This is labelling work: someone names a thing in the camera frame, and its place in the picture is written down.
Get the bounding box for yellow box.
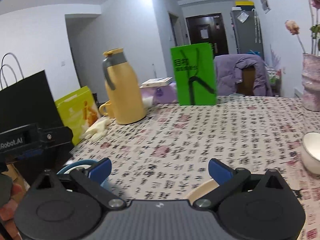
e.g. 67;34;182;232
235;1;255;11

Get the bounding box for large white bowl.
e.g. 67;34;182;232
301;132;320;175

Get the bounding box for person's left hand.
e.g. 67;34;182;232
0;175;28;222

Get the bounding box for calligraphy print tablecloth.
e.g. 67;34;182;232
67;95;320;240

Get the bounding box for wooden chair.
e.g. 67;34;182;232
236;66;258;96

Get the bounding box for yellow mug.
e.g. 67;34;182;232
99;100;115;117

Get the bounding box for storage rack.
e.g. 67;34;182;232
266;65;282;97

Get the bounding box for blue bowl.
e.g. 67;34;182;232
56;159;112;193

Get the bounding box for yellow-green snack bag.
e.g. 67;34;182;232
54;86;100;145

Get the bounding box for cream plate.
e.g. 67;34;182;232
186;179;221;205

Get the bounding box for purple tissue pack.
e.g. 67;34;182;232
140;82;179;105

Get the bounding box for yellow thermos jug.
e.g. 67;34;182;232
102;48;147;125

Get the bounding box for grey refrigerator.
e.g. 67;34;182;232
230;9;265;55

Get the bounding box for dried pink roses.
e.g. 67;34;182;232
285;0;320;55

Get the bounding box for white rubber gloves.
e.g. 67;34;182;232
79;119;111;141

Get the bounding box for black paper bag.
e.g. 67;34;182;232
0;52;74;188

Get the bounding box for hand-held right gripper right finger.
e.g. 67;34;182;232
192;159;285;209

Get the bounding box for grey side door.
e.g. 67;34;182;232
168;11;184;53

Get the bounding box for clear plastic pouch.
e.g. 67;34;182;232
236;11;250;22

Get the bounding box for purple jacket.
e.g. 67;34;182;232
214;54;273;97

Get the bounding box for dark entrance door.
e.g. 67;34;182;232
185;12;229;55

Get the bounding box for green paper bag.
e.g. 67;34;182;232
170;42;217;106

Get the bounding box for white folded umbrella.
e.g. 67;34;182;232
252;9;262;43

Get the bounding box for flat white box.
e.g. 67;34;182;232
141;77;173;88

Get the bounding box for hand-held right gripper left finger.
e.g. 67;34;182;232
32;158;127;209

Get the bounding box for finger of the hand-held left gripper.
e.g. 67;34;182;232
15;148;45;161
37;126;74;147

